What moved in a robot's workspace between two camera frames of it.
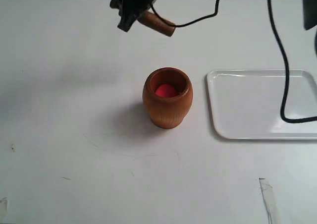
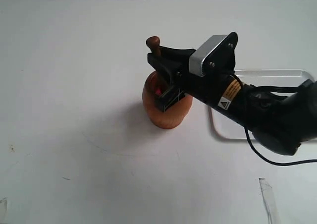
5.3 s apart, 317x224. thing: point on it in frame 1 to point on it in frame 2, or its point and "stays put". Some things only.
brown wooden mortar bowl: [167, 93] stays put
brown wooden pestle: [150, 20] to [153, 42]
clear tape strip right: [269, 200] stays put
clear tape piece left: [4, 200] stays put
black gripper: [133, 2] to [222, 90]
